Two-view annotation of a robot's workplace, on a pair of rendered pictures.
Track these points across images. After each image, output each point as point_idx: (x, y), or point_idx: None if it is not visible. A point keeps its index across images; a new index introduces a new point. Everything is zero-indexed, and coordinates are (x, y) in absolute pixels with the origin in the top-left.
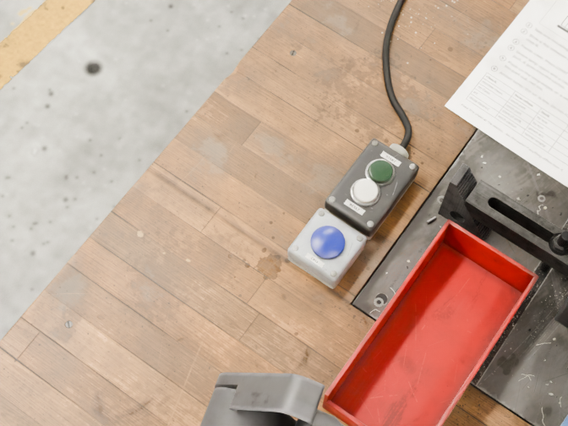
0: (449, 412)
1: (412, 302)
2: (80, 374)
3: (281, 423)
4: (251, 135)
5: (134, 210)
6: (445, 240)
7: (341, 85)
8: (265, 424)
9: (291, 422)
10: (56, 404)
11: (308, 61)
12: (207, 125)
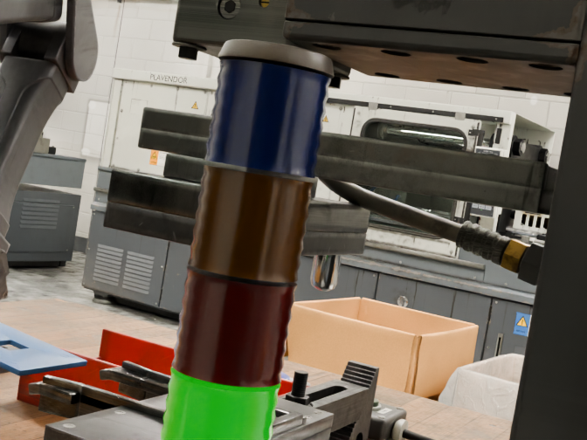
0: (74, 353)
1: None
2: (136, 336)
3: (58, 34)
4: (383, 401)
5: (285, 363)
6: None
7: (471, 436)
8: (58, 24)
9: (59, 44)
10: (113, 329)
11: (488, 429)
12: (383, 390)
